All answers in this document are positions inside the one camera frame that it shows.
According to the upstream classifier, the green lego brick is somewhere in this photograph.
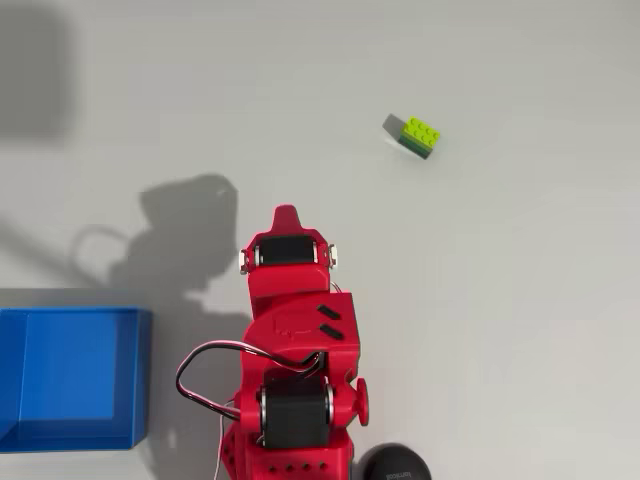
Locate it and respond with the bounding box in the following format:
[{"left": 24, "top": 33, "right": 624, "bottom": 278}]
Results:
[{"left": 398, "top": 115, "right": 443, "bottom": 162}]

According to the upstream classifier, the blue plastic bin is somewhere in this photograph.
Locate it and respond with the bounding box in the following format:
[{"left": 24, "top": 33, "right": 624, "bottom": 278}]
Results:
[{"left": 0, "top": 305, "right": 154, "bottom": 452}]

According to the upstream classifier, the black gooseneck stand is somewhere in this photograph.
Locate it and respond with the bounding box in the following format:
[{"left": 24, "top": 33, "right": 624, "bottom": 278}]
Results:
[{"left": 358, "top": 441, "right": 433, "bottom": 480}]

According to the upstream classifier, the black white servo cable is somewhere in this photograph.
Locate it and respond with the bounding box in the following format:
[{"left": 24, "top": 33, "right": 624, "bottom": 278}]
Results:
[{"left": 175, "top": 339, "right": 327, "bottom": 419}]

